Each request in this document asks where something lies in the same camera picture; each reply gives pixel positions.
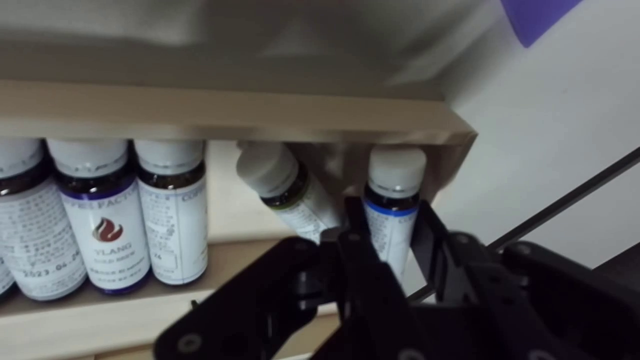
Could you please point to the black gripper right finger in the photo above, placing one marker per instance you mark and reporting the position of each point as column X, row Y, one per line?
column 442, row 267

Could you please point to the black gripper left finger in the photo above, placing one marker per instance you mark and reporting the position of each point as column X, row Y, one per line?
column 362, row 267

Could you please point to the white bottle with blue band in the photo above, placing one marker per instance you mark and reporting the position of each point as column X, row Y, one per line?
column 394, row 176

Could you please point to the white labelled dark glass bottle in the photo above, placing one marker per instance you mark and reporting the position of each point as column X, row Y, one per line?
column 175, row 220
column 33, row 233
column 280, row 176

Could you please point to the light wooden tray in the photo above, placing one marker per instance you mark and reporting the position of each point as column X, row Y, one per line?
column 201, row 110

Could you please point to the bottle with red flame logo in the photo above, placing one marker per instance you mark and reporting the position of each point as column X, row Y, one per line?
column 107, row 226

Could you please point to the purple paper mat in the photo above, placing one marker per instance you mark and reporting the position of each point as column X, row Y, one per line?
column 537, row 16

